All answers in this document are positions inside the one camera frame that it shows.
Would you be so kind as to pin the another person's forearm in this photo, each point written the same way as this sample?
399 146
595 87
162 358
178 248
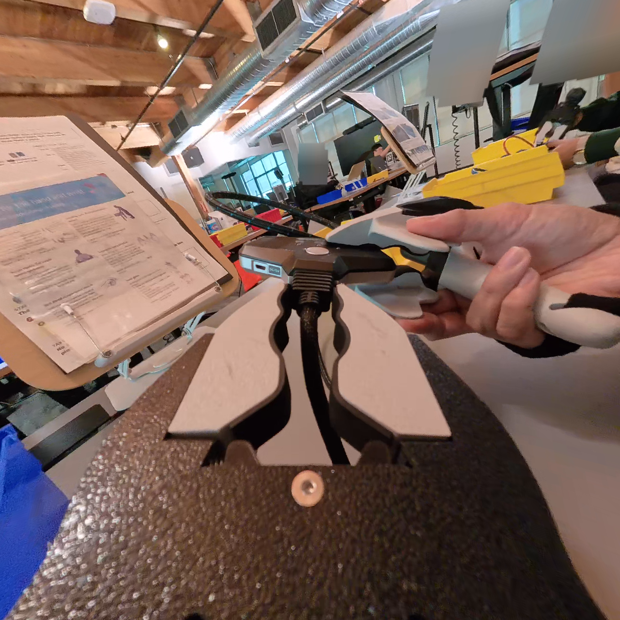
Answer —
603 145

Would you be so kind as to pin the yellow plastic bin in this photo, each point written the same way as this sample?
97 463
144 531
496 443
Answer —
489 155
508 184

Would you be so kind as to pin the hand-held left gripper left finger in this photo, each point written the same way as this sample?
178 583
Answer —
227 378

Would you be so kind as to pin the person's right hand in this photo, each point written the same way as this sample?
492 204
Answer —
571 247

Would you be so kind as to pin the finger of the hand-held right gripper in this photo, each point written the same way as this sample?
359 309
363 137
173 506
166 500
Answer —
378 227
402 300

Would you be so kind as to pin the laminated instruction sheet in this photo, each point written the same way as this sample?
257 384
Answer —
97 242

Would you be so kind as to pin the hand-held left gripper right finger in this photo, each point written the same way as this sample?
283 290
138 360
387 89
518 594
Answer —
387 387

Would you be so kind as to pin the blue plastic bin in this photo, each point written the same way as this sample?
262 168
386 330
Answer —
24 508

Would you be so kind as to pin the black HDMI switch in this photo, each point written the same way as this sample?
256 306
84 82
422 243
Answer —
290 254

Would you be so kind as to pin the silver air duct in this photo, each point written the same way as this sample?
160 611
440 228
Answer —
363 58
232 82

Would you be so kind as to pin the black wall screen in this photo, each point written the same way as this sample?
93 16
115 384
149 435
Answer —
348 150

